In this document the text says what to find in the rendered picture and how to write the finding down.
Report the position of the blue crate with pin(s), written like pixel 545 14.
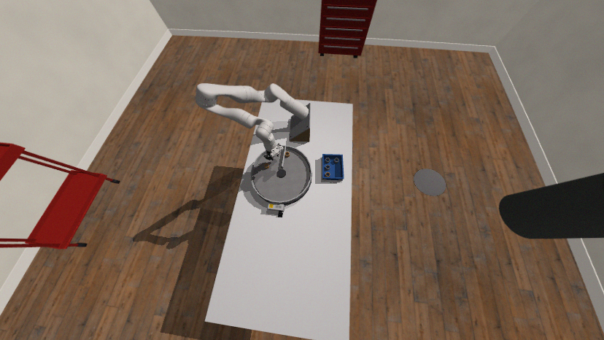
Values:
pixel 336 169

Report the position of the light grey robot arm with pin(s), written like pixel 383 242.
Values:
pixel 206 98

